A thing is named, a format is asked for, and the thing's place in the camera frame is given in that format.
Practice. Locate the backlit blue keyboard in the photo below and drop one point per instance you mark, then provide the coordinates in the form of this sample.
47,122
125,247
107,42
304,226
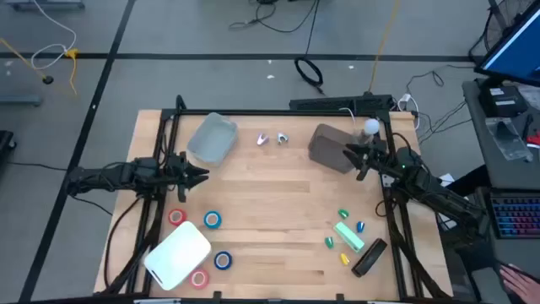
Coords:
516,215

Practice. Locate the red tape roll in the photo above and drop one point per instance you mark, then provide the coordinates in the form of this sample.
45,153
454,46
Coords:
171,217

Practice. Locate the green staple remover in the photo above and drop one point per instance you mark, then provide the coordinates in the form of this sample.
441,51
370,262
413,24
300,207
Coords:
329,242
343,213

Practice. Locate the black power strip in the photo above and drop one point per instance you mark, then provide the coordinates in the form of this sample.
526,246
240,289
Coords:
337,104

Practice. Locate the yellow staple remover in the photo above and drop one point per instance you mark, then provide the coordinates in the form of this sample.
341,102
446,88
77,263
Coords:
345,259

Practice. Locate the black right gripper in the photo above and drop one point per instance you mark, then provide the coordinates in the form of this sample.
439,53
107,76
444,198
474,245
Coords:
373,156

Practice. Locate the mint green stapler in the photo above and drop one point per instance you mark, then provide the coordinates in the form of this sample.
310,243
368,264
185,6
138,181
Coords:
349,237

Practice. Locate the dark blue tape roll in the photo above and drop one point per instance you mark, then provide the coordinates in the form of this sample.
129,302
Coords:
216,261

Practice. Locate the grey desk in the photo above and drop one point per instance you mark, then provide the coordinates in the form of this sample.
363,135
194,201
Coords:
485,169

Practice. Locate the red tool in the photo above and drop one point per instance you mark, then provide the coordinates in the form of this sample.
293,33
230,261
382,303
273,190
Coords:
533,139

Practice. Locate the black floor fan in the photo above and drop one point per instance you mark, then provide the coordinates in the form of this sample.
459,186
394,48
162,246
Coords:
502,25

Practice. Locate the pale plastic bin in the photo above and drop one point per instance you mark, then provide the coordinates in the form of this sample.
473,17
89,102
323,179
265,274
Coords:
212,139

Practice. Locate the grey staple remover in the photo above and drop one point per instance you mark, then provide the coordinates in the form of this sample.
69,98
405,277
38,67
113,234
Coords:
282,137

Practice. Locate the white light bulb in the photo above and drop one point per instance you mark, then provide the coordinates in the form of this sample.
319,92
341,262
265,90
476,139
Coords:
371,126

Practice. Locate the black box with labels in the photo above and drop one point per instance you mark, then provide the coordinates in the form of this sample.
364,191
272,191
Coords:
502,101

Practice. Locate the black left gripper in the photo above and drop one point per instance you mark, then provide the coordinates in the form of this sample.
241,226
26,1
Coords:
179,177

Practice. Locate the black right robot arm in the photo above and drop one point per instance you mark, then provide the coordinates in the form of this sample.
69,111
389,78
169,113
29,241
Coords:
439,194

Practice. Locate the blue staple remover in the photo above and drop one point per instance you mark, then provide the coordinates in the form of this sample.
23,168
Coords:
360,227

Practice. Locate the white plastic bin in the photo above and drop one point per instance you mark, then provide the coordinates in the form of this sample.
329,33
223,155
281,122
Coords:
177,255

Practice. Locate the clear plastic bag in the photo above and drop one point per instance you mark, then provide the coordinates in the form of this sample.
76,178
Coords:
508,141

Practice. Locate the dark grey translucent bin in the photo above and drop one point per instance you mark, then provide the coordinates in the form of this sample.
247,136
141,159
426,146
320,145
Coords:
329,148

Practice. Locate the light blue tape roll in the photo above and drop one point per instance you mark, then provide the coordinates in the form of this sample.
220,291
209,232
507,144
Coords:
206,220

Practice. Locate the black stapler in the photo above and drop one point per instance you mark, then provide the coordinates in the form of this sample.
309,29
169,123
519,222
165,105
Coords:
369,257

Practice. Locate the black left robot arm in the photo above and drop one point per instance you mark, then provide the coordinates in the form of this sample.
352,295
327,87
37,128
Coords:
126,173

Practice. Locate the computer monitor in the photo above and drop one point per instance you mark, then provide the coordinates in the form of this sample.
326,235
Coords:
516,55

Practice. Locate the person's hand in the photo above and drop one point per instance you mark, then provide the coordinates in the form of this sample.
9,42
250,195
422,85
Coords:
523,285

